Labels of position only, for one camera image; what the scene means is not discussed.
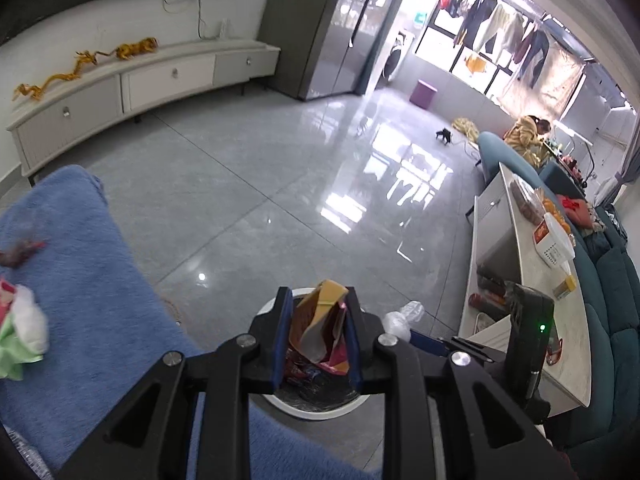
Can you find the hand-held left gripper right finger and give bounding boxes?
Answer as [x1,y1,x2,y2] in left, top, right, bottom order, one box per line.
[345,286,581,480]

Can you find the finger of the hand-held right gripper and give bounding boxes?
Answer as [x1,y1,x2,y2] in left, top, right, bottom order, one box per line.
[410,330,496,364]

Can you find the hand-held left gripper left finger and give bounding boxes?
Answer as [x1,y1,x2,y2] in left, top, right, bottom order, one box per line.
[55,286,296,480]

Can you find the orange snack packet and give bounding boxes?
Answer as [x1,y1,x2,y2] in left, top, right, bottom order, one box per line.
[287,280,351,376]

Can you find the white trash bin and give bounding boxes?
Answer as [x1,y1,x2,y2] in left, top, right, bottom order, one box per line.
[255,287,386,421]

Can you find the clear plastic bag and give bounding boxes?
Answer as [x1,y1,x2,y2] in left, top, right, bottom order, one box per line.
[382,301,426,343]

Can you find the white coffee table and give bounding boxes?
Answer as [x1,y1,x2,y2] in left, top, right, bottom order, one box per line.
[459,162,593,411]

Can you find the white snack box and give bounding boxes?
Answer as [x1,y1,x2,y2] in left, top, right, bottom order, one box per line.
[532,212,576,266]

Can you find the teal sofa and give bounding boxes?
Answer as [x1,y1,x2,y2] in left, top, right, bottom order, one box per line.
[477,131,640,461]

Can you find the red cloth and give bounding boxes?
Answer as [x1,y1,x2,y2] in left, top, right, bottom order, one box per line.
[560,197,608,233]

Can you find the blue fluffy rug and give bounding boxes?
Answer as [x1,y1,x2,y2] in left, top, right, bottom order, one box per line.
[0,164,381,480]

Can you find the purple stool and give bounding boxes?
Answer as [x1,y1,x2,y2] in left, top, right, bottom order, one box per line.
[410,80,437,108]

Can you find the green white crumpled wrapper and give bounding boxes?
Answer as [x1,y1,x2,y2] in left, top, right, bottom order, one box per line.
[0,280,51,381]

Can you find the white washing machine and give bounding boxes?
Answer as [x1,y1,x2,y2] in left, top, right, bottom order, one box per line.
[382,30,416,83]

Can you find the white TV cabinet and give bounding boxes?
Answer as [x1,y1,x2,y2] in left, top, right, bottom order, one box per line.
[6,37,282,186]

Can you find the row of hanging clothes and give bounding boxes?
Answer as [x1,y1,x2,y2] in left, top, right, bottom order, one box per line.
[440,0,551,86]

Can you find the grey refrigerator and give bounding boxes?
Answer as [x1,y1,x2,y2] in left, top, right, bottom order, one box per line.
[257,0,421,101]

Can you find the short golden animal figurine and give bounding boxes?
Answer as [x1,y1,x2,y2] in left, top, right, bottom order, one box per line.
[116,37,160,61]

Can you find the long golden dragon figurine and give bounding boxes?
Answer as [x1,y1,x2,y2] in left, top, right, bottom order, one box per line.
[13,49,117,102]

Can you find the white wall cables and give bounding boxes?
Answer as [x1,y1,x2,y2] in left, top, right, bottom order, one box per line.
[160,0,207,38]

